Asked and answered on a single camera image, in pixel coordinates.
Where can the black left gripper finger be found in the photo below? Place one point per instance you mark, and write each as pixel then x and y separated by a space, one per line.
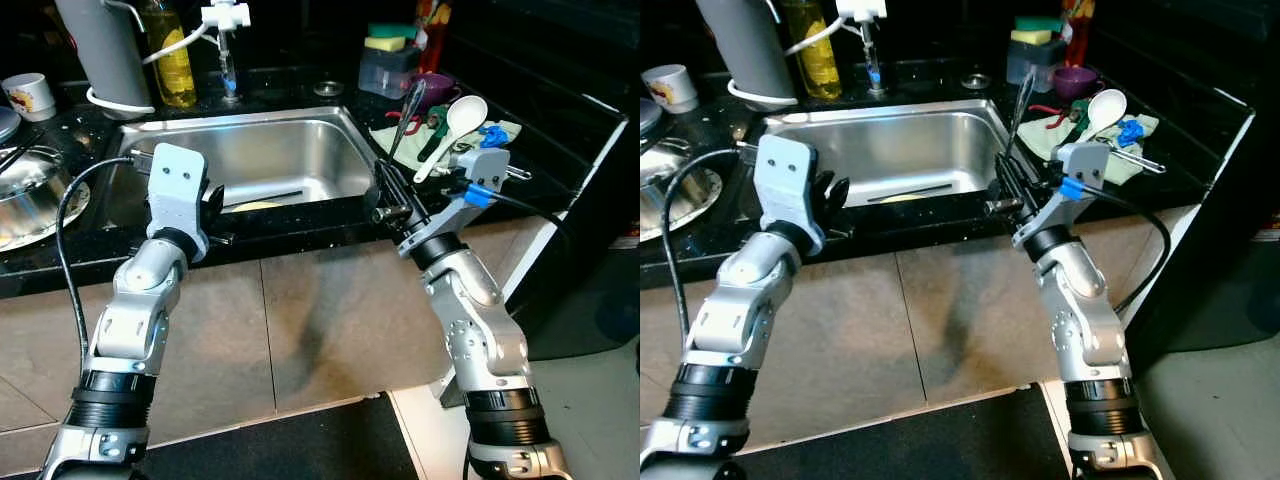
pixel 823 190
pixel 208 198
pixel 219 202
pixel 841 195

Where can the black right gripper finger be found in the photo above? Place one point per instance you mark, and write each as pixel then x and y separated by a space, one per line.
pixel 1004 178
pixel 383 185
pixel 1023 182
pixel 403 190

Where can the cream round plate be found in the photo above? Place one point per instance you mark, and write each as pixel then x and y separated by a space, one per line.
pixel 902 199
pixel 258 207

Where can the black chopstick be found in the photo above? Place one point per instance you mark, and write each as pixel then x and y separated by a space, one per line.
pixel 270 198
pixel 15 160
pixel 910 192

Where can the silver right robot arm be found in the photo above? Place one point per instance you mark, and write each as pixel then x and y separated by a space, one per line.
pixel 480 330
pixel 1090 330

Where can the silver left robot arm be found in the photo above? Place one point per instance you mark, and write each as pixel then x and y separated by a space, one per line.
pixel 130 330
pixel 735 320

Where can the stainless steel sink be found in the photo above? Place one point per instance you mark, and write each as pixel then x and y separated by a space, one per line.
pixel 280 150
pixel 900 145

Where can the white plastic ladle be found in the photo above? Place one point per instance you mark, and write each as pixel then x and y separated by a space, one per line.
pixel 467 113
pixel 1107 105

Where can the round steel sink plug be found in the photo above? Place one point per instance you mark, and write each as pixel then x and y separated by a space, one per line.
pixel 328 89
pixel 975 82

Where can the small blue tool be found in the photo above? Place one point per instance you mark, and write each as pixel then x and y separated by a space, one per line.
pixel 493 135
pixel 1130 130

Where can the purple bowl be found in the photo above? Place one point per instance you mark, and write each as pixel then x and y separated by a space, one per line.
pixel 440 88
pixel 1075 82

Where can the clear plastic container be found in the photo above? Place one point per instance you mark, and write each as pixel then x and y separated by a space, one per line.
pixel 1035 68
pixel 385 75

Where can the floral patterned plate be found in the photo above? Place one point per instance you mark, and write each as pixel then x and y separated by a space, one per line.
pixel 78 215
pixel 712 195

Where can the long steel utensil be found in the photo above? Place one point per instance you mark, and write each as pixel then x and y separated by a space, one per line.
pixel 518 172
pixel 1145 163

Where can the pale green cloth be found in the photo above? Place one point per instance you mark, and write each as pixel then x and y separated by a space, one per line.
pixel 510 128
pixel 1148 125

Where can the chrome sink tap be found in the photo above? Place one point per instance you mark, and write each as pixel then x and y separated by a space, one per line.
pixel 229 70
pixel 873 60

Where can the yellow dish soap bottle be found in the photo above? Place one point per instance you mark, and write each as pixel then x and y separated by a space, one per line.
pixel 172 65
pixel 815 60

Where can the yellow green sponge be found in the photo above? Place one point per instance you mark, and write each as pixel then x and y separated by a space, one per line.
pixel 385 43
pixel 1030 37

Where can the steel pot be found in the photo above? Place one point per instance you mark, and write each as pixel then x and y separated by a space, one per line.
pixel 30 200
pixel 665 190

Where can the grey water filter cylinder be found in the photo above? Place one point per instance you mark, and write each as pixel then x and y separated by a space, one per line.
pixel 745 45
pixel 100 50

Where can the red bottle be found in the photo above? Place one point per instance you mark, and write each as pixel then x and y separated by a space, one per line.
pixel 432 25
pixel 1078 20

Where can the white printed mug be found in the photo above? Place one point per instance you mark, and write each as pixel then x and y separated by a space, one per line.
pixel 30 98
pixel 672 90

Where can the black cabinet side panel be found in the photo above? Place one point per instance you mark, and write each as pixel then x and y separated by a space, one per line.
pixel 590 250
pixel 1220 230

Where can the black floor mat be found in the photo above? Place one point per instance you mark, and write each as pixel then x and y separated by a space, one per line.
pixel 950 450
pixel 300 450

